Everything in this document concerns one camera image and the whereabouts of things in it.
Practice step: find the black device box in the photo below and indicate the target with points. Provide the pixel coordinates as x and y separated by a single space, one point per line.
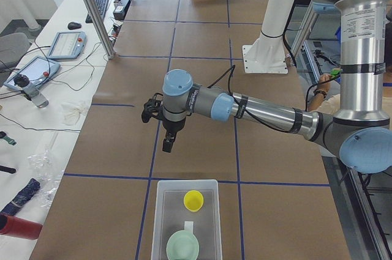
121 9

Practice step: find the clear plastic storage box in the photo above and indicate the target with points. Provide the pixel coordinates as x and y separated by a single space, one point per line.
170 215

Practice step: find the green wrist watch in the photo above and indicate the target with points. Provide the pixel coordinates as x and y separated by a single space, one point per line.
6 138

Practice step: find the light green bowl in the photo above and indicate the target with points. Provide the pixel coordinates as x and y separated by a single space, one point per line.
182 245

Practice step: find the aluminium frame post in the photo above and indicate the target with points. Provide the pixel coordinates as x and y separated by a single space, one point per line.
99 27

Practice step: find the near teach pendant tablet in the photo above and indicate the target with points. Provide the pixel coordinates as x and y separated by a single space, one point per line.
39 70

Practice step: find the seated person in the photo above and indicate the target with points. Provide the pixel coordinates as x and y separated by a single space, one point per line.
332 105

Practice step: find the clear water bottle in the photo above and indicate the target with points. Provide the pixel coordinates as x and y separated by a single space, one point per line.
31 91

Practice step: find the crumpled clear plastic wrap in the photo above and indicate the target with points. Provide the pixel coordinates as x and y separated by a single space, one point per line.
48 174

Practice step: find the far teach pendant tablet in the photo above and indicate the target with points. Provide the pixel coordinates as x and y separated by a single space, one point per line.
67 45

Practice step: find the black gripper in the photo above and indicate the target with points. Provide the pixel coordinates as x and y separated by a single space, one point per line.
173 125

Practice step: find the white label in box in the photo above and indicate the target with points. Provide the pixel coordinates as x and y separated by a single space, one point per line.
189 226

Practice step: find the white crumpled cloth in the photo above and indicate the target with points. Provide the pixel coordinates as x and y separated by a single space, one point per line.
72 111

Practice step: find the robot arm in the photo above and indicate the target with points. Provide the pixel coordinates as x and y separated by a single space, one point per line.
358 134

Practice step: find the black keyboard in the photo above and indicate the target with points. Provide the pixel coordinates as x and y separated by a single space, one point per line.
102 6

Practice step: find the yellow plastic cup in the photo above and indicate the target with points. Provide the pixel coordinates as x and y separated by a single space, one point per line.
193 200

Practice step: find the red bottle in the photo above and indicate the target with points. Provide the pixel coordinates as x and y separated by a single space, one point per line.
20 228

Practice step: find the teach pendant tablet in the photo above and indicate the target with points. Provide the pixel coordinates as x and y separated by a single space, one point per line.
39 70
67 45

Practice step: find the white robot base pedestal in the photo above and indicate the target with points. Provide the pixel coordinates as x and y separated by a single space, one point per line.
267 54

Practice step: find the blue storage bin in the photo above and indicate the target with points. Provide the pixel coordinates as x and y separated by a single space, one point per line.
338 34

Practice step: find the folded blue umbrella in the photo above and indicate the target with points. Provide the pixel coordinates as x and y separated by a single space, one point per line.
22 198

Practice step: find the black computer mouse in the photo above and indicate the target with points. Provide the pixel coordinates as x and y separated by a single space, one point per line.
74 25

